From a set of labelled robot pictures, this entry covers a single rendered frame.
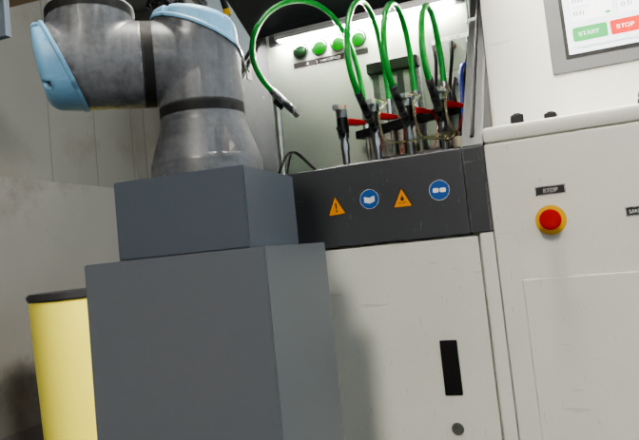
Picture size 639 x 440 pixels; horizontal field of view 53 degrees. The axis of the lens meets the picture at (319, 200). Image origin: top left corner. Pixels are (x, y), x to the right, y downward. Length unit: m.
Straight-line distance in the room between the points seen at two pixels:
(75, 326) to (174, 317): 2.07
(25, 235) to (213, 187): 2.79
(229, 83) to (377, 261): 0.53
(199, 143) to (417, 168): 0.53
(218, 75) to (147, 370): 0.38
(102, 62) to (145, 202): 0.18
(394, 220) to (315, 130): 0.71
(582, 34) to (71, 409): 2.33
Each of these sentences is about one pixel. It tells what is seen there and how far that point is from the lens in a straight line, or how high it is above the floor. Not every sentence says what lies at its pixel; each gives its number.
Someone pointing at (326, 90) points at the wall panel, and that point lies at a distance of 1.89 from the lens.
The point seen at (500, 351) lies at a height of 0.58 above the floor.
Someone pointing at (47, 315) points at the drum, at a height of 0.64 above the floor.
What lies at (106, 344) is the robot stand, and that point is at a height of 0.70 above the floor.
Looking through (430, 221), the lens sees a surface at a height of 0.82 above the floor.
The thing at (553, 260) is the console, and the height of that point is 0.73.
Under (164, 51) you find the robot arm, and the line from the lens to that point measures 0.86.
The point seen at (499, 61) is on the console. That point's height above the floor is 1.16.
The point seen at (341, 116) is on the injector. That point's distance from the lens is 1.54.
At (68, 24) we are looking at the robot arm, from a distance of 0.88.
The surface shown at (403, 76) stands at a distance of 1.81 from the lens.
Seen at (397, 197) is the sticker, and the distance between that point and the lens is 1.22.
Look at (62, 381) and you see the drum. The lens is 2.89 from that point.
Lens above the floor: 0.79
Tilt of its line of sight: 4 degrees up
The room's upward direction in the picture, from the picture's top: 6 degrees counter-clockwise
